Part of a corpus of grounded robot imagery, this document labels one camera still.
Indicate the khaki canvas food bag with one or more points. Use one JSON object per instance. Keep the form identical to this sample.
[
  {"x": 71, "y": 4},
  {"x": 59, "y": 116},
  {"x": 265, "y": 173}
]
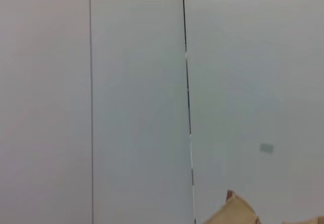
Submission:
[{"x": 238, "y": 211}]

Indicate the small grey wall plate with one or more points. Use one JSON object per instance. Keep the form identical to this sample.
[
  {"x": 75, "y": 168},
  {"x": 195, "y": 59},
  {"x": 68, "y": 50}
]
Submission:
[{"x": 266, "y": 148}]

